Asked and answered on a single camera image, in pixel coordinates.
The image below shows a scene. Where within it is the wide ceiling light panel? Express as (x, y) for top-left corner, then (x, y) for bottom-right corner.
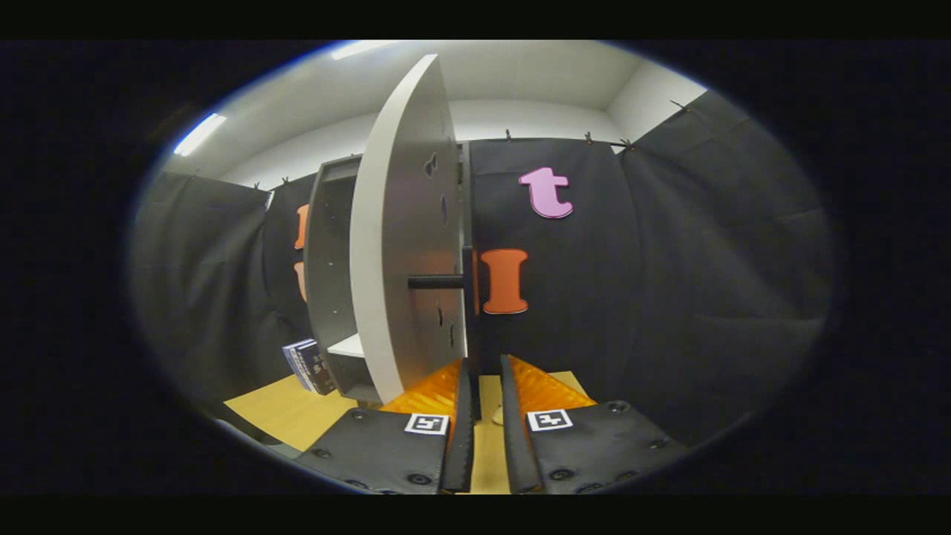
(331, 41), (395, 60)

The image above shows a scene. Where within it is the dark blue book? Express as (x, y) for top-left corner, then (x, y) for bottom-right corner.
(301, 339), (337, 396)

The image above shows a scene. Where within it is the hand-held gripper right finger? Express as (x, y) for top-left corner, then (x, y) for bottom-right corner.
(499, 354), (692, 495)

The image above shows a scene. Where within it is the black backdrop cloth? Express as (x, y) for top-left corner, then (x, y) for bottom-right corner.
(130, 89), (837, 447)

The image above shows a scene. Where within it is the white cabinet door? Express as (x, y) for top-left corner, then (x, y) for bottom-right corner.
(349, 53), (470, 406)

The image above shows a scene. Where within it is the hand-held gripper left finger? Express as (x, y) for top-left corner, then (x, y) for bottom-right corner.
(293, 358), (476, 495)

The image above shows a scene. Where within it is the black door handle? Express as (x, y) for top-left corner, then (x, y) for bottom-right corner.
(407, 245), (480, 376)

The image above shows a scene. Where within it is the grey cabinet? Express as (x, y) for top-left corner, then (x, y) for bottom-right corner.
(305, 141), (473, 404)

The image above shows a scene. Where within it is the white spine book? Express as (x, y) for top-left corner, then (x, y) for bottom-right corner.
(291, 340), (324, 395)

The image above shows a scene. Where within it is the narrow ceiling light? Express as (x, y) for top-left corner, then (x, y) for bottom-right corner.
(173, 113), (227, 157)

